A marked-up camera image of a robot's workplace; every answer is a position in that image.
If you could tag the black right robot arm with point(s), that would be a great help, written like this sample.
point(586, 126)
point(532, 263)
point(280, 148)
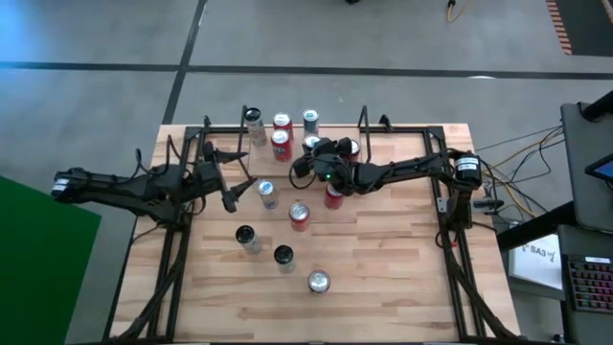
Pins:
point(407, 168)

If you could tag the backlit keyboard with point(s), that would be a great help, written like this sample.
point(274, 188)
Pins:
point(591, 287)

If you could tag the grey metal bracket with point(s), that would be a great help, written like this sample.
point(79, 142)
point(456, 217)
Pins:
point(442, 205)

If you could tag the grey desk panel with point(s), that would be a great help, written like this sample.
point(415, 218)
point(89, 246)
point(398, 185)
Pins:
point(577, 191)

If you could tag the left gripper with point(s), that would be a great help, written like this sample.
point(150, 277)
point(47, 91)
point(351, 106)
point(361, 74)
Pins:
point(209, 171)

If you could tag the black mat orange striped edge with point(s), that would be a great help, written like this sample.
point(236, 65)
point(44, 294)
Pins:
point(589, 29)

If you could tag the Red Bull can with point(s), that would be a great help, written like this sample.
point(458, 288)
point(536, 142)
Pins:
point(311, 141)

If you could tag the silver slim can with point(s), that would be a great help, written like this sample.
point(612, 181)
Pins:
point(268, 196)

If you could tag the Celsius Peach Vibe can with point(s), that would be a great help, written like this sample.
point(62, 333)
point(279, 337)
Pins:
point(257, 131)
point(286, 263)
point(251, 244)

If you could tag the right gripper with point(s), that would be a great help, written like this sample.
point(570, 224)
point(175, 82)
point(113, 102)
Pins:
point(342, 175)

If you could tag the green floor mat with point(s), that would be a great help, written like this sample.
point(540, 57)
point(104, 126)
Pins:
point(38, 268)

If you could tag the black desk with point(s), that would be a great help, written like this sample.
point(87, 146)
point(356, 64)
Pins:
point(579, 330)

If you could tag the red can blue letter print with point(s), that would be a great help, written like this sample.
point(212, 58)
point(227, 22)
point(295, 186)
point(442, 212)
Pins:
point(300, 221)

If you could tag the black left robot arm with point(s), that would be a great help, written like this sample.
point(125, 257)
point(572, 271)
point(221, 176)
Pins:
point(120, 184)

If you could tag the red can white print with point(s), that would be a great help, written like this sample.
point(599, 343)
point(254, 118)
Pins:
point(282, 120)

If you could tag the black aluminium table frame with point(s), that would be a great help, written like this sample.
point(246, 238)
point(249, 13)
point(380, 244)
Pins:
point(190, 131)

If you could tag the white paper sign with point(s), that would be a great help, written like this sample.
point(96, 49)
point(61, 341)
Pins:
point(536, 266)

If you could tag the teal blue slim can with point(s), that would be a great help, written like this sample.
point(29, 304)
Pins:
point(311, 123)

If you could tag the red can silver top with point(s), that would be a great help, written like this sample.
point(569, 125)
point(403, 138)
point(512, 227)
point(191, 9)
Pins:
point(333, 201)
point(282, 148)

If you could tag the tablet blue screen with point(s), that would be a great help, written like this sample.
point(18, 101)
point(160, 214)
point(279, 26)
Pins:
point(604, 168)

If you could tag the red Coca-Cola Star Wars can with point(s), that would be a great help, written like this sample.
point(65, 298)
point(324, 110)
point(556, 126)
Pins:
point(319, 282)

